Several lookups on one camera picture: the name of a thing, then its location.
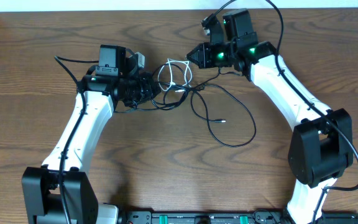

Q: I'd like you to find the white usb cable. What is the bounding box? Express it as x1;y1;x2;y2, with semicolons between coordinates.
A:
157;57;193;93

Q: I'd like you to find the black usb cable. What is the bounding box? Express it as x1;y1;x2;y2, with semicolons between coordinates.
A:
190;83;257;148
113;63;222;113

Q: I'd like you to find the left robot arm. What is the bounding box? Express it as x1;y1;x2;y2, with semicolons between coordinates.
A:
22;44;160;223

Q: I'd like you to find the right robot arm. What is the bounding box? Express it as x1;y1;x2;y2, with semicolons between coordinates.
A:
186;9;358;223

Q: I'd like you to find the left camera black cable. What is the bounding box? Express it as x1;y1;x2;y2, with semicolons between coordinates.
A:
53;55;101;224

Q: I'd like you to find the camera black cable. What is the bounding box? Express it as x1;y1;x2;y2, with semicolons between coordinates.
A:
53;55;101;224
209;0;358;224

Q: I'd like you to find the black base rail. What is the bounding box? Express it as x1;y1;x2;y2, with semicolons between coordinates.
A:
98;203;358;224

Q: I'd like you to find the right camera black cable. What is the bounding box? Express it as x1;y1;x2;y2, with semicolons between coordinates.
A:
209;0;358;224

